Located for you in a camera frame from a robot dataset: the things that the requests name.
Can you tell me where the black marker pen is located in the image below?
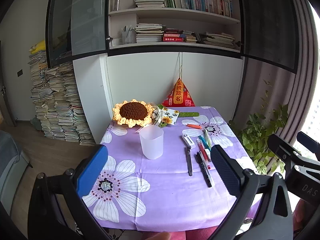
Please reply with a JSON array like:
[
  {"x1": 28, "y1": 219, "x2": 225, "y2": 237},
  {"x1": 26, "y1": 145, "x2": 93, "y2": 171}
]
[{"x1": 196, "y1": 152, "x2": 212, "y2": 187}]

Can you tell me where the red gel pen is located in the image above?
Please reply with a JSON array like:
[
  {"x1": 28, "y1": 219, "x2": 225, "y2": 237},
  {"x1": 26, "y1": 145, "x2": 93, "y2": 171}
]
[{"x1": 197, "y1": 138, "x2": 211, "y2": 170}]

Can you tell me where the green gel pen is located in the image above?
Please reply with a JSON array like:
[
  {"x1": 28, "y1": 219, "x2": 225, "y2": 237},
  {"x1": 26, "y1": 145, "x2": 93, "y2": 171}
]
[{"x1": 204, "y1": 128, "x2": 212, "y2": 150}]

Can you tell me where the blue pen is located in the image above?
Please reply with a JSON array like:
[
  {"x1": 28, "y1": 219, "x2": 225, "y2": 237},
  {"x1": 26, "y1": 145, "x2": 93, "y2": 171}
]
[{"x1": 199, "y1": 135, "x2": 209, "y2": 148}]

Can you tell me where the dark metallic clip pen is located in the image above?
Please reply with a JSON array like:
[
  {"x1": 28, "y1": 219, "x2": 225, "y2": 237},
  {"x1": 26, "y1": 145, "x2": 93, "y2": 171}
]
[{"x1": 185, "y1": 146, "x2": 193, "y2": 176}]

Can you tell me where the white correction tape dispenser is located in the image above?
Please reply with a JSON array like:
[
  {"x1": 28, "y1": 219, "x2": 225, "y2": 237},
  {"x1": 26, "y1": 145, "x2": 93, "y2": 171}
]
[{"x1": 182, "y1": 134, "x2": 196, "y2": 149}]

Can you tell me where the orange utility knife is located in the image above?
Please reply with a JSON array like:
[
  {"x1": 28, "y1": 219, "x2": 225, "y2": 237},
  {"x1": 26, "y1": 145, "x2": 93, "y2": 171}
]
[{"x1": 187, "y1": 124, "x2": 202, "y2": 129}]

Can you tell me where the translucent plastic cup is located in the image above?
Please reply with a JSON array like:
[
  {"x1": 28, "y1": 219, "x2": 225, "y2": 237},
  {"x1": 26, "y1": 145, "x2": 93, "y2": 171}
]
[{"x1": 139, "y1": 125, "x2": 164, "y2": 160}]

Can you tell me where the right hand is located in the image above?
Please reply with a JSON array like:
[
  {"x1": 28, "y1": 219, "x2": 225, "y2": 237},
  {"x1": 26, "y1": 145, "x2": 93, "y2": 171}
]
[{"x1": 293, "y1": 199, "x2": 316, "y2": 231}]

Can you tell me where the green potted plant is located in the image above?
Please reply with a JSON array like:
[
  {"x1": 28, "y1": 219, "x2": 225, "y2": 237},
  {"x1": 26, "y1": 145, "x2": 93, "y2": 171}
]
[{"x1": 229, "y1": 79, "x2": 294, "y2": 175}]

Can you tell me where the purple floral tablecloth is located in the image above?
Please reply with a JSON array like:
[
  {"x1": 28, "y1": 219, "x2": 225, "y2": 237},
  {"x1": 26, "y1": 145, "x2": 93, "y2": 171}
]
[{"x1": 83, "y1": 106, "x2": 255, "y2": 232}]

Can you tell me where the tall stack of books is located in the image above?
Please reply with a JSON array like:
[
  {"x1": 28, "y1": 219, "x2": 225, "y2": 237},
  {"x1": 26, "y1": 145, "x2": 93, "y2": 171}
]
[{"x1": 29, "y1": 50, "x2": 95, "y2": 146}]

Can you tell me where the crochet sunflower with green stem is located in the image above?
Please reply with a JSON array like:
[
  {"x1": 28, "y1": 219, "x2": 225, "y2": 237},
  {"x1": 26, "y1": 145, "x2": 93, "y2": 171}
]
[{"x1": 112, "y1": 99, "x2": 200, "y2": 128}]

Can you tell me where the sunflower greeting card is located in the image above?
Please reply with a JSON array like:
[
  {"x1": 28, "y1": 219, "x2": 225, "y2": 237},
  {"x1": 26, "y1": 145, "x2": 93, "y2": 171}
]
[{"x1": 162, "y1": 107, "x2": 180, "y2": 125}]

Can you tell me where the red triangular pillow charm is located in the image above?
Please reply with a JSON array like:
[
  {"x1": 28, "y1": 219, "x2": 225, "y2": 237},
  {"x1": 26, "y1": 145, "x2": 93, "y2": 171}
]
[{"x1": 162, "y1": 78, "x2": 195, "y2": 107}]

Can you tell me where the glass cabinet door right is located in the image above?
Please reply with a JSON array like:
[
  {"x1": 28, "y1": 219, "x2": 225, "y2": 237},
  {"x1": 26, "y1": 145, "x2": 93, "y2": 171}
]
[{"x1": 239, "y1": 0, "x2": 299, "y2": 73}]

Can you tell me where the glass cabinet door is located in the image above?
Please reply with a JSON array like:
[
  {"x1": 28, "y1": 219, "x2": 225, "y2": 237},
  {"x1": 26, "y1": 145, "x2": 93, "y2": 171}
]
[
  {"x1": 45, "y1": 0, "x2": 108, "y2": 67},
  {"x1": 239, "y1": 0, "x2": 299, "y2": 73}
]

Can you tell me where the white bookshelf cabinet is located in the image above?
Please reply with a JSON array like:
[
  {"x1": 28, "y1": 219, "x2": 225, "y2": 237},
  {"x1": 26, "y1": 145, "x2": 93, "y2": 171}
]
[{"x1": 73, "y1": 0, "x2": 244, "y2": 143}]

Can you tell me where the glass cabinet door left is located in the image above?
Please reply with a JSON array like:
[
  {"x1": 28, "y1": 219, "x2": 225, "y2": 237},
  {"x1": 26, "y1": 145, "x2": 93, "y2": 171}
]
[{"x1": 45, "y1": 0, "x2": 108, "y2": 67}]

